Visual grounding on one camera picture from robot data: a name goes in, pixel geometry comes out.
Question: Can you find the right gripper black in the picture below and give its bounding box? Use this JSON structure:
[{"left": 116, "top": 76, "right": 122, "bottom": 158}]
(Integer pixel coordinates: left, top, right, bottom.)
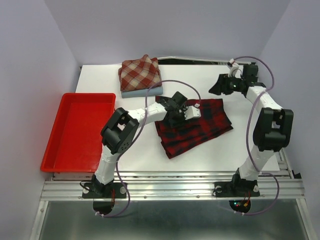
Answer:
[{"left": 208, "top": 72, "right": 245, "bottom": 96}]

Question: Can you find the light blue denim skirt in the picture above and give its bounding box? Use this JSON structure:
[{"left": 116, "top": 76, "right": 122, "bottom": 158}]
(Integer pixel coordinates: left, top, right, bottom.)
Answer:
[{"left": 121, "top": 86, "right": 164, "bottom": 99}]

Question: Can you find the red navy plaid skirt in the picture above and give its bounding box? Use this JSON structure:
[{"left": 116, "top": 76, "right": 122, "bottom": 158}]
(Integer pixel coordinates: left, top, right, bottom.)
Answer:
[{"left": 155, "top": 98, "right": 233, "bottom": 159}]

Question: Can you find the red cream plaid skirt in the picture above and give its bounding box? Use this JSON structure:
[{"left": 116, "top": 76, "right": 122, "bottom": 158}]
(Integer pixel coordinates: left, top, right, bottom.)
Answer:
[{"left": 118, "top": 54, "right": 162, "bottom": 92}]

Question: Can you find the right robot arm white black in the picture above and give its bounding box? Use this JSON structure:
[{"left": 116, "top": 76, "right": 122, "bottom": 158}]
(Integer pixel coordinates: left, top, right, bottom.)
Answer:
[{"left": 209, "top": 60, "right": 294, "bottom": 198}]

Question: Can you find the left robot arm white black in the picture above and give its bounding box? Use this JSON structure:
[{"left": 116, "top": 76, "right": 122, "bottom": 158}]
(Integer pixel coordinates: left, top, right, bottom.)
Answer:
[{"left": 89, "top": 91, "right": 200, "bottom": 198}]

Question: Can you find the red plastic bin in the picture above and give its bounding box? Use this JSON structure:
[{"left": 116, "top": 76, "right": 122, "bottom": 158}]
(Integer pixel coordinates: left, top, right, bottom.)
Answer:
[{"left": 40, "top": 93, "right": 116, "bottom": 173}]

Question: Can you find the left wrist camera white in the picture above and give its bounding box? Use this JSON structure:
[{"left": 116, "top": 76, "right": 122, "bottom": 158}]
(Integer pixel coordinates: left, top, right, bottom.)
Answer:
[{"left": 184, "top": 106, "right": 201, "bottom": 121}]

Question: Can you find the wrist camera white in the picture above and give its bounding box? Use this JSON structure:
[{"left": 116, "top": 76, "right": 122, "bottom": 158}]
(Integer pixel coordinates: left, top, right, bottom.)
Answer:
[
  {"left": 184, "top": 106, "right": 201, "bottom": 121},
  {"left": 226, "top": 58, "right": 242, "bottom": 77}
]

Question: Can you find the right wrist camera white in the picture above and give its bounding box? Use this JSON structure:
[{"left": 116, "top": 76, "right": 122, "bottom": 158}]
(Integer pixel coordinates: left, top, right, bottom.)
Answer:
[{"left": 226, "top": 58, "right": 242, "bottom": 77}]

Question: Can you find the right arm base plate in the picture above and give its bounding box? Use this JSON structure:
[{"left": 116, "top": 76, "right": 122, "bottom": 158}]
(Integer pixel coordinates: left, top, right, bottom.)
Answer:
[{"left": 214, "top": 180, "right": 260, "bottom": 198}]

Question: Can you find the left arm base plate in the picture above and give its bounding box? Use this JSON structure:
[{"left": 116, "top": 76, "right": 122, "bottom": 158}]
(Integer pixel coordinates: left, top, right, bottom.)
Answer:
[{"left": 79, "top": 181, "right": 127, "bottom": 199}]

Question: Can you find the aluminium frame rail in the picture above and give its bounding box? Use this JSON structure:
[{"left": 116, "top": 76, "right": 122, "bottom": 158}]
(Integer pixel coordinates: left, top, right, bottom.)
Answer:
[{"left": 30, "top": 171, "right": 317, "bottom": 240}]

